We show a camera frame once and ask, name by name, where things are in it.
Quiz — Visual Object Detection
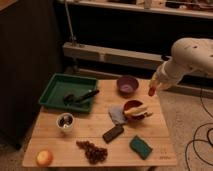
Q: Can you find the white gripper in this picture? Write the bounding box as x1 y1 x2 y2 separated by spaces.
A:
149 64 177 91

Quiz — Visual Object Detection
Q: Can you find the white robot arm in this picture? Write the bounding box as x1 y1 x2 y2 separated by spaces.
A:
149 38 213 91

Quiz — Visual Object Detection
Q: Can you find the red bowl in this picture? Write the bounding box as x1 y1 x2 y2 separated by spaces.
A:
123 100 147 120

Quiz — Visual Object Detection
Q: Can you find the purple bowl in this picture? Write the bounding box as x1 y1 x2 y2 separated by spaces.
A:
116 75 139 94

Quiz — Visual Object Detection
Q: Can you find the yellow banana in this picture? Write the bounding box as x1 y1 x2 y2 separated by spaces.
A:
124 105 151 117

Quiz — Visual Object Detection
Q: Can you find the blue grey cloth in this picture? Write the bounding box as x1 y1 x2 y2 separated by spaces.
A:
108 106 127 125

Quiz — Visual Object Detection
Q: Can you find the dark brown block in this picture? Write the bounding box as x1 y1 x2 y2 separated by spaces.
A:
103 125 124 143

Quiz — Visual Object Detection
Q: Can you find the teal sponge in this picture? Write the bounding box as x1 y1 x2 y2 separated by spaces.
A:
129 136 152 160

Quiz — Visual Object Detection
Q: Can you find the wooden shelf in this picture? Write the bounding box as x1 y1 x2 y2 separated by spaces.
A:
57 0 213 19

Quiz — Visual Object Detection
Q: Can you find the bunch of dark grapes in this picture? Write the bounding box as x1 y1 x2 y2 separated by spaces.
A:
76 141 108 164

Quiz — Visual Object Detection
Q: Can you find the metal pole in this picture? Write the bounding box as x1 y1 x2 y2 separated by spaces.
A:
64 0 77 46

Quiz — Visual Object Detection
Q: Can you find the green plastic tray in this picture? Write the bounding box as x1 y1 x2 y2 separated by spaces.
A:
39 73 98 113

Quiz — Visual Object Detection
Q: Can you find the white cup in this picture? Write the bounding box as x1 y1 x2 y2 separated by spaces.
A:
56 113 74 134

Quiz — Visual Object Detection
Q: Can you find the yellow apple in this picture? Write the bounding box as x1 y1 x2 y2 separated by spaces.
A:
36 150 53 167

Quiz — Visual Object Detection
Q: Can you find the black handle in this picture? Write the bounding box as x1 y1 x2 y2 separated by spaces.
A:
161 55 170 61

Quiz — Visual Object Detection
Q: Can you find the black cable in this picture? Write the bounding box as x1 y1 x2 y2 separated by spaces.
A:
184 88 213 171

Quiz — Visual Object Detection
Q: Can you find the grey metal rail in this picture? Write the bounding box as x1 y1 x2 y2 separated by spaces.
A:
62 41 213 79

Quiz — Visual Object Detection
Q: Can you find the black handled brush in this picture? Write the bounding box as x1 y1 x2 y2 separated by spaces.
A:
63 90 99 105

